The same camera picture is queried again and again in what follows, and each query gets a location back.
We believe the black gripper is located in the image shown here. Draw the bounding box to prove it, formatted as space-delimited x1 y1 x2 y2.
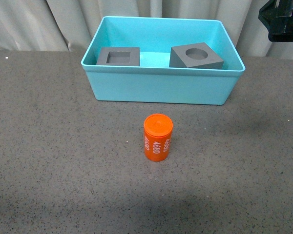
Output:
258 0 293 42

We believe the gray block with square hole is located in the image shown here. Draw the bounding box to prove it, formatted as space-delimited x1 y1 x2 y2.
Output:
96 47 140 66

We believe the orange cylinder part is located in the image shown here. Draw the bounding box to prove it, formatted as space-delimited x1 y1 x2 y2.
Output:
144 114 173 162

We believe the blue plastic box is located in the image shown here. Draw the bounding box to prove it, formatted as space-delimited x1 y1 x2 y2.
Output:
81 16 245 105

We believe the gray block with round hole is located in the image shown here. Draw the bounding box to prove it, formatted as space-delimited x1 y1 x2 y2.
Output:
169 42 224 69

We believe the white curtain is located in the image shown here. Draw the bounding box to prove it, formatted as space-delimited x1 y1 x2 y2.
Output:
0 0 293 59

